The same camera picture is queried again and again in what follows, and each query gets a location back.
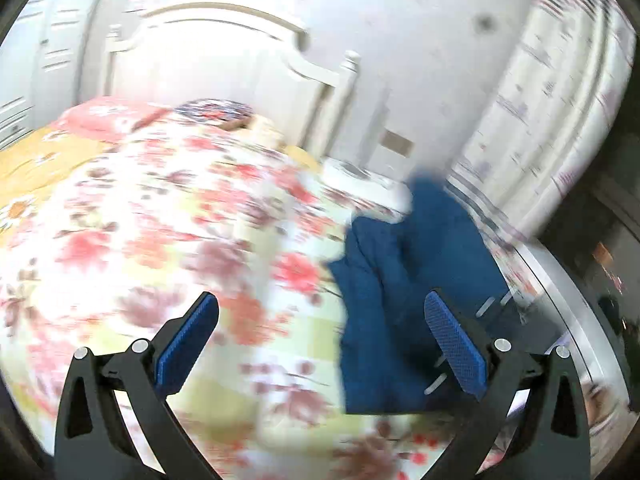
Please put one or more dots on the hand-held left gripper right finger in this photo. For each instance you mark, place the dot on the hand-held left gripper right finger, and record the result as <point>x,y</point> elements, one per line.
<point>455,345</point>

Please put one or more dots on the wall socket plate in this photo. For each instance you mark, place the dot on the wall socket plate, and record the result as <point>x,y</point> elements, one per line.
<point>397,143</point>

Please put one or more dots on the floral bed blanket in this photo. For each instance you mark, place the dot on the floral bed blanket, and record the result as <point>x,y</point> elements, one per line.
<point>150,240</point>

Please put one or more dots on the patterned white curtain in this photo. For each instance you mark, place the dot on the patterned white curtain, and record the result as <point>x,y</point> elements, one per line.
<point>540,110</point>

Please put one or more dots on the white wardrobe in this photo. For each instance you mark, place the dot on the white wardrobe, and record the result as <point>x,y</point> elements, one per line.
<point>50,35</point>

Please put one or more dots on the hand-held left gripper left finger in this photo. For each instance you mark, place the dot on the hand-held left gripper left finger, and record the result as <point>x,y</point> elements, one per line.
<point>185,345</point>

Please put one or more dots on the pink floral pillow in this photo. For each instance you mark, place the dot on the pink floral pillow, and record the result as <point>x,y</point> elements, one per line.
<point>105,117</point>

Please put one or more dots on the yellow floral bedsheet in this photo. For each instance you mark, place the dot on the yellow floral bedsheet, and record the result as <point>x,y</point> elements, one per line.
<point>40,160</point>

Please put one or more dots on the dark patterned pillow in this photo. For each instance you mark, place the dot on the dark patterned pillow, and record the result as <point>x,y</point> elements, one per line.
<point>215,110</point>

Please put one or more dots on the white nightstand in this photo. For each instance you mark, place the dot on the white nightstand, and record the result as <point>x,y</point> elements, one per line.
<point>350,175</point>

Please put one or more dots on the white headboard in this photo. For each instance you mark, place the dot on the white headboard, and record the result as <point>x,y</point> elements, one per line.
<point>225,60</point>

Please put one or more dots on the blue jacket with fur collar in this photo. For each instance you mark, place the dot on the blue jacket with fur collar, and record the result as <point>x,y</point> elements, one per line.
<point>390,285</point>

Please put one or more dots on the pale yellow pillow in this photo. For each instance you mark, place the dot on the pale yellow pillow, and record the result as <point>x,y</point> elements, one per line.
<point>280,145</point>

